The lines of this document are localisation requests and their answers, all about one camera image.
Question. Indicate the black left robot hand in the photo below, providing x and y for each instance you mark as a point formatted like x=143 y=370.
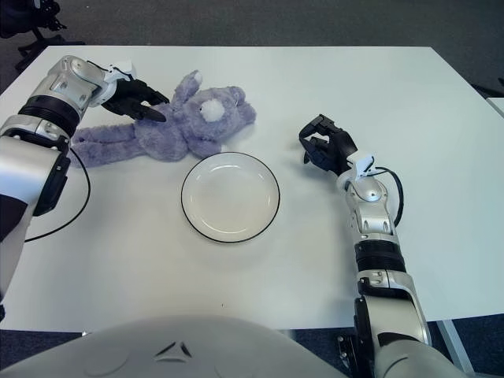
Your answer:
x=132 y=98

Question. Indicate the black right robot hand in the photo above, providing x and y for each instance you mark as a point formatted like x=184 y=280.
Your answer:
x=338 y=149

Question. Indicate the purple plush bunny doll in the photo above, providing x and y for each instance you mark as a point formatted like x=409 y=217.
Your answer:
x=173 y=134

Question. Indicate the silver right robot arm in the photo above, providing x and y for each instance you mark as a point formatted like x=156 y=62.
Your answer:
x=374 y=224

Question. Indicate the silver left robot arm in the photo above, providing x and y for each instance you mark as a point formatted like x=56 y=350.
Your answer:
x=39 y=130

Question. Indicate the white plate with black rim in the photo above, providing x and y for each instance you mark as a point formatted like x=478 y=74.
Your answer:
x=231 y=199

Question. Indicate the black office chair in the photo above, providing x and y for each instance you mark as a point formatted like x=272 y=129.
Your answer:
x=8 y=23

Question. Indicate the white side table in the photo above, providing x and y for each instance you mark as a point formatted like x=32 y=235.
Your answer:
x=497 y=106

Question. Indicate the grey robot torso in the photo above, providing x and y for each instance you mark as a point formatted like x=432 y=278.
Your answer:
x=197 y=350

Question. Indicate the black metal bracket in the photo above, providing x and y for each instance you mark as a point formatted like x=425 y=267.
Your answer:
x=346 y=350

